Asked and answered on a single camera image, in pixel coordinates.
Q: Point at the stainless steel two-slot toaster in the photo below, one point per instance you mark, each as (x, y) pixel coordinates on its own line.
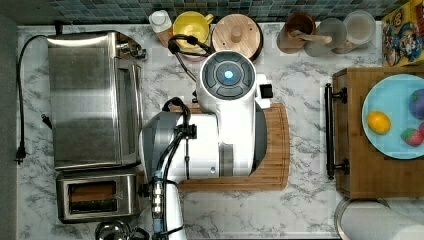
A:
(125, 203)

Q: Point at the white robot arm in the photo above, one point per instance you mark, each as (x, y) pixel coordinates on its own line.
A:
(228, 138)

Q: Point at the stainless steel toaster oven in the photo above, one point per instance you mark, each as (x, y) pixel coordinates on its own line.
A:
(94, 80)

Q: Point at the toast slice in toaster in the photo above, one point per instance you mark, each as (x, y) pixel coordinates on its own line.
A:
(92, 191)

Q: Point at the bamboo cutting board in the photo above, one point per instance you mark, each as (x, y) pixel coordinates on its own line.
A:
(271, 174)

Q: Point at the black pot with wooden lid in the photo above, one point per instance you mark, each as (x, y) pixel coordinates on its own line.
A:
(240, 33)

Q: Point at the yellow mug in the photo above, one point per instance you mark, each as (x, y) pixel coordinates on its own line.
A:
(192, 23)

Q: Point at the brown wooden utensil cup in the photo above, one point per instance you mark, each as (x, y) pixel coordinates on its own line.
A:
(299, 23)

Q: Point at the white capped bottle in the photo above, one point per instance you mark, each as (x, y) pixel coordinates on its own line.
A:
(162, 25)

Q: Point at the wooden spoon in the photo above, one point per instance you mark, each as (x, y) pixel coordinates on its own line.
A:
(303, 37)

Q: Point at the grey lidded canister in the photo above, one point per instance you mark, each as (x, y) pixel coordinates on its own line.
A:
(330, 27)

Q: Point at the shiny metal kettle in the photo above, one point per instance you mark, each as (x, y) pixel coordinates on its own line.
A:
(119, 230)

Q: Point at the yellow lemon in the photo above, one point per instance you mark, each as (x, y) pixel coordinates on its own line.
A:
(378, 122)

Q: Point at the wooden drawer box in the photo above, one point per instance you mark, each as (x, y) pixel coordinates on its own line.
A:
(362, 171)

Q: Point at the clear glass jar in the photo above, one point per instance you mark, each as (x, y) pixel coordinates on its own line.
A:
(360, 26)

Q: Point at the light blue plate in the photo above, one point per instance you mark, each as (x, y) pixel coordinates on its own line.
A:
(391, 97)

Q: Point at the red strawberry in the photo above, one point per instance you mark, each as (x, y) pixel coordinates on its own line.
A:
(412, 137)

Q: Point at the purple plum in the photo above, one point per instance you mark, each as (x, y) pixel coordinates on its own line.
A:
(416, 103)

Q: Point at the colourful cereal box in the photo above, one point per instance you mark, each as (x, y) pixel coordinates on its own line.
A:
(403, 34)

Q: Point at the black drawer handle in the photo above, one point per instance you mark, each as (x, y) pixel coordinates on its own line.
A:
(330, 130)

